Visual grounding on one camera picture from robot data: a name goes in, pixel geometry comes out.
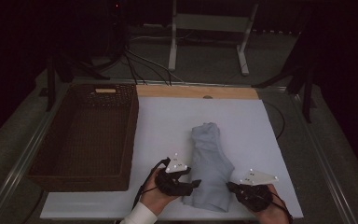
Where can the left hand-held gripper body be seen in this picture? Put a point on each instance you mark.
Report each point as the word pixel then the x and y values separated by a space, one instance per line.
pixel 169 186

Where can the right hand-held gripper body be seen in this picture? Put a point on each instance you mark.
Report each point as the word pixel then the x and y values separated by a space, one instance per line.
pixel 254 197

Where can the light blue tank top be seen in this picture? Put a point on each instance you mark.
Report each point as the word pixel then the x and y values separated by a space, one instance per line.
pixel 209 168

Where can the brown wicker basket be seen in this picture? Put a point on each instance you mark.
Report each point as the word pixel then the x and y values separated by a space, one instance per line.
pixel 84 140

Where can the person's left hand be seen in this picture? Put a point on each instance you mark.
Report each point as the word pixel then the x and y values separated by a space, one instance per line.
pixel 157 199

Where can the person's right hand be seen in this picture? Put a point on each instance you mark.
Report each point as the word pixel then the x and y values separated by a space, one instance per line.
pixel 275 214

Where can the wooden board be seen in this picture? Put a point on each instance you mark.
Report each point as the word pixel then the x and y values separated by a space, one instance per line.
pixel 183 92

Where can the black tripod stand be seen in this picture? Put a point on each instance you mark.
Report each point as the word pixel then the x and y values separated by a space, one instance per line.
pixel 50 87
pixel 307 99

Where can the white metal stand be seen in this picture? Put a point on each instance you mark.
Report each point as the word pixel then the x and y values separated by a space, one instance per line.
pixel 172 46

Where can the aluminium frame rail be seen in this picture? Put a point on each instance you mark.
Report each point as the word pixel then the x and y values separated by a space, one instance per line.
pixel 21 168
pixel 199 84
pixel 323 174

